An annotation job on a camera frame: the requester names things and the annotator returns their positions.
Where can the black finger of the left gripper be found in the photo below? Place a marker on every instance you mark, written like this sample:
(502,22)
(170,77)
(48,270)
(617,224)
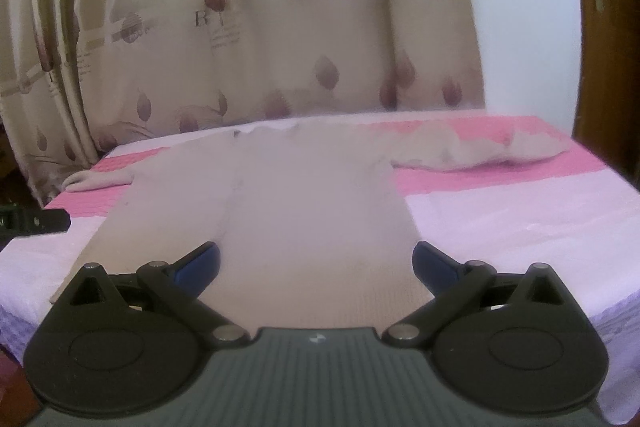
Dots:
(18,221)

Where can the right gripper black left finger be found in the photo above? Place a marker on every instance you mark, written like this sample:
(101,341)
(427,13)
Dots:
(129,342)

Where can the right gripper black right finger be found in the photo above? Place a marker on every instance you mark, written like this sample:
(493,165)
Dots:
(507,342)

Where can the beige knit sweater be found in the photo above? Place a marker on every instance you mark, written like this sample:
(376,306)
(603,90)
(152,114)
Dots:
(311,228)

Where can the pink checked bed sheet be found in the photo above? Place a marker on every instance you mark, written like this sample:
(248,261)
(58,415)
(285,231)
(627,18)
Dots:
(570,211)

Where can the beige leaf print curtain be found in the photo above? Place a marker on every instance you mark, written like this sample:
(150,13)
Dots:
(81,77)

